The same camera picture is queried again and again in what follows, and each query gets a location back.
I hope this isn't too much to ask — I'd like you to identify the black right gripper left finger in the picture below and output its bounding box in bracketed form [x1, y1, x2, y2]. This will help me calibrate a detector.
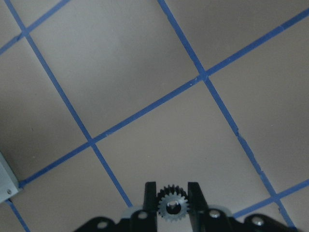
[142, 182, 157, 213]

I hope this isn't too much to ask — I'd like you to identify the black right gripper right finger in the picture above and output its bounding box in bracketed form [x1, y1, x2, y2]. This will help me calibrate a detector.
[187, 182, 209, 215]

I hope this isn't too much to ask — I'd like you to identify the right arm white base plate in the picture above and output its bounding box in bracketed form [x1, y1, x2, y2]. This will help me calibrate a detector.
[0, 153, 20, 203]

